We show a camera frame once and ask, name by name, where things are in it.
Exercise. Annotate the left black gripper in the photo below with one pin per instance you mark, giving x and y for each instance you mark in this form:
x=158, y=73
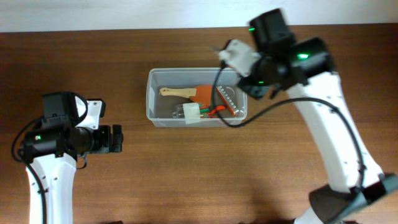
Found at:
x=105, y=145

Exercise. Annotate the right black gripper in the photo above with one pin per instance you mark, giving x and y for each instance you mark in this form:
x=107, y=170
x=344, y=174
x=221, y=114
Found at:
x=255, y=90

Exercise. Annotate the copper terminal bar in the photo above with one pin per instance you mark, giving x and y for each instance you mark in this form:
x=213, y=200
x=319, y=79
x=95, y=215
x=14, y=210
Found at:
x=227, y=96

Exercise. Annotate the red handled cutting pliers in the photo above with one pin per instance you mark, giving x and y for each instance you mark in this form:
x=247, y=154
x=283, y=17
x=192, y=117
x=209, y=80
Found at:
x=209, y=118

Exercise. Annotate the orange scraper wooden handle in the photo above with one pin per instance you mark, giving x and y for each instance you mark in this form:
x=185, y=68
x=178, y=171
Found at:
x=199, y=94

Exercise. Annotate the clear plastic container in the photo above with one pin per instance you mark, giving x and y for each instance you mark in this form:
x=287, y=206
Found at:
x=159, y=108

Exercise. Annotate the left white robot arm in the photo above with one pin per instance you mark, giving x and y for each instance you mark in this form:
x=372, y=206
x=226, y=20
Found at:
x=68, y=130

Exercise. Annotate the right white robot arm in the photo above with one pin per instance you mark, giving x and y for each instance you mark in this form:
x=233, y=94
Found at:
x=306, y=72

